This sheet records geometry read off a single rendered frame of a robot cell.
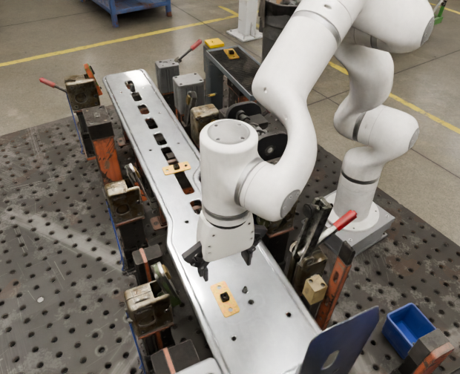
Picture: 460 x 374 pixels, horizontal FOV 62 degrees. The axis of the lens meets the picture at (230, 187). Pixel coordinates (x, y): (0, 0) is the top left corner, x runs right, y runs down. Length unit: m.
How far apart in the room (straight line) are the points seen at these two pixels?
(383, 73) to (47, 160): 1.39
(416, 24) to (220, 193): 0.47
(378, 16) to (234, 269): 0.60
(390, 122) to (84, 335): 1.03
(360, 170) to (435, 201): 1.71
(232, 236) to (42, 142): 1.42
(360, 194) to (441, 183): 1.82
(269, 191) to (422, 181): 2.53
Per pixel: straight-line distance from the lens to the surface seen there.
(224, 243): 0.67
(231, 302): 0.86
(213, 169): 0.54
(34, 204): 1.63
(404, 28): 0.79
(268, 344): 0.83
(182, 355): 0.84
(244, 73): 1.34
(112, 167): 1.48
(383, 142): 1.12
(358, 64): 0.92
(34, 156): 1.88
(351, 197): 1.28
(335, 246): 1.36
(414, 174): 3.04
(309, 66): 0.61
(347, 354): 0.61
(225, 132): 0.54
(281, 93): 0.57
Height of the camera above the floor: 1.75
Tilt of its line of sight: 42 degrees down
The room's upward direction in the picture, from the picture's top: 2 degrees clockwise
